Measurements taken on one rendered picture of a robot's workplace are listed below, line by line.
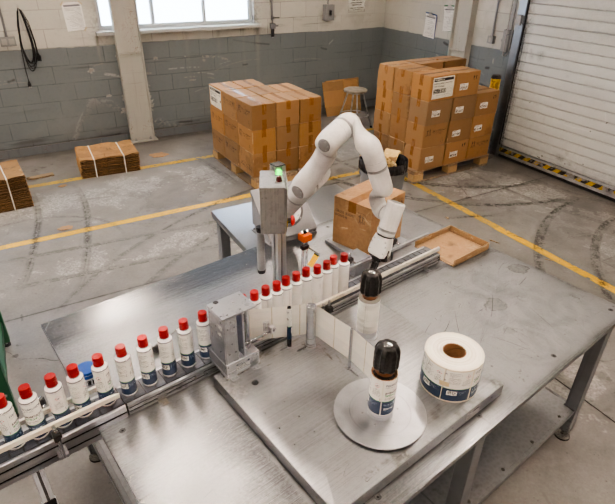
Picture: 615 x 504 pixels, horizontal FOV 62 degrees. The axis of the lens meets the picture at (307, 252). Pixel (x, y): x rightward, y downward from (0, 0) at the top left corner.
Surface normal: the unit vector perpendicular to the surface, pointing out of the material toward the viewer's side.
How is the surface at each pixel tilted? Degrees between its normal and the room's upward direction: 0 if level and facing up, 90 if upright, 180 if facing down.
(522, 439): 1
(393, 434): 0
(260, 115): 90
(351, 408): 0
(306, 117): 90
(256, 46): 90
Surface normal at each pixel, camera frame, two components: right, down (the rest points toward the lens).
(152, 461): 0.01, -0.86
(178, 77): 0.50, 0.44
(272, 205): 0.07, 0.51
